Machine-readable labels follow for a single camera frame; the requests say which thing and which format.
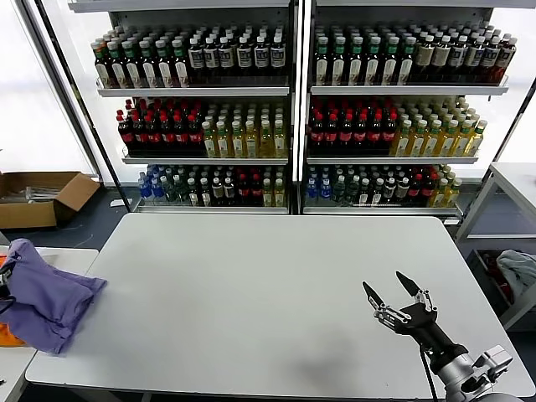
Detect brown cardboard box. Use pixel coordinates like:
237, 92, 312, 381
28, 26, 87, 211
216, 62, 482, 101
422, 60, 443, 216
0, 170, 101, 230

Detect dark window post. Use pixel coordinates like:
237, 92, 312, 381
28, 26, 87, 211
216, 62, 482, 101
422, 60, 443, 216
492, 77, 536, 164

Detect grey window post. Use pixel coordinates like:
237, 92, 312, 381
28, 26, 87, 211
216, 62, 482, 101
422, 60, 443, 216
18, 0, 101, 181

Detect red cloth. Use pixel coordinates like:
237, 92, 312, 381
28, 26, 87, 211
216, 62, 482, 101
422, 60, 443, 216
481, 253, 515, 303

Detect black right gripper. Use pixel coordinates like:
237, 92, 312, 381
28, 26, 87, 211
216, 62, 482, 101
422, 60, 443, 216
363, 271, 469, 369

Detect grey white crumpled cloth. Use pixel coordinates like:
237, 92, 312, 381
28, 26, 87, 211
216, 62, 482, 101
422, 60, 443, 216
496, 250, 536, 299

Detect green cap dark tea bottle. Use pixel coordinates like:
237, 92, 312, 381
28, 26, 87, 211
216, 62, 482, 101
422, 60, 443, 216
348, 36, 365, 87
364, 36, 382, 87
154, 39, 173, 89
314, 36, 332, 87
171, 38, 189, 88
106, 40, 126, 90
381, 36, 399, 87
121, 40, 142, 90
331, 36, 348, 87
397, 36, 417, 87
137, 39, 157, 89

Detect white label dark drink bottle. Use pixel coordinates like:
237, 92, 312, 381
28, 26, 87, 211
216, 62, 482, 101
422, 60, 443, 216
479, 37, 503, 84
269, 35, 287, 87
235, 35, 253, 87
187, 36, 205, 87
252, 35, 271, 87
493, 38, 518, 84
447, 35, 470, 84
463, 36, 487, 84
218, 36, 236, 87
203, 36, 220, 87

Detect white metal frame table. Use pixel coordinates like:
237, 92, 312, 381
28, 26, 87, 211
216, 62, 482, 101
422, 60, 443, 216
454, 162, 536, 332

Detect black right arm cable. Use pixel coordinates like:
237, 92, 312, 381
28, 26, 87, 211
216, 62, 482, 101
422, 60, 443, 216
417, 346, 441, 402

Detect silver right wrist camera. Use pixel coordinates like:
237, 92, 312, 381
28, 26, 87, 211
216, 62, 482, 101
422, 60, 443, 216
472, 344, 514, 380

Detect black window post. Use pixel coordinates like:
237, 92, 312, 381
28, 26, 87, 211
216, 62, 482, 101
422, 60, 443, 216
35, 0, 133, 213

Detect clear plastic packet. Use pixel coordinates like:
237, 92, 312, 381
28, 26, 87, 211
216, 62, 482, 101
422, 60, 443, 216
23, 185, 70, 205

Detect grey metal bottle shelf unit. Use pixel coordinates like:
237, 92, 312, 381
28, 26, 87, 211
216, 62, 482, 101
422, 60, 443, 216
299, 0, 512, 217
69, 0, 301, 215

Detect red cap cola bottle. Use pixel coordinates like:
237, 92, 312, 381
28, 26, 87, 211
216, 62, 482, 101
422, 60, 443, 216
117, 111, 134, 157
237, 174, 251, 207
187, 112, 204, 157
381, 111, 399, 157
338, 112, 354, 157
409, 173, 424, 206
309, 111, 326, 157
353, 112, 369, 157
324, 112, 339, 157
131, 111, 148, 157
250, 174, 264, 207
146, 112, 162, 157
367, 111, 384, 157
421, 173, 437, 206

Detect dark storage bin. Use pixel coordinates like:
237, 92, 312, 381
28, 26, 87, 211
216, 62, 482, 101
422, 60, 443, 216
466, 249, 536, 319

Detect purple t-shirt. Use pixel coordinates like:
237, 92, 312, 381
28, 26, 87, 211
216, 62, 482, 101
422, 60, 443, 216
0, 238, 108, 356

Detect orange cloth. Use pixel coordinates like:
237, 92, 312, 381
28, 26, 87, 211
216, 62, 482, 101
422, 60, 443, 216
0, 321, 27, 348

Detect orange label tea bottle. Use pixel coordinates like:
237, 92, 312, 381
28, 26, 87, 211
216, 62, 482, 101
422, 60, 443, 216
92, 39, 112, 90

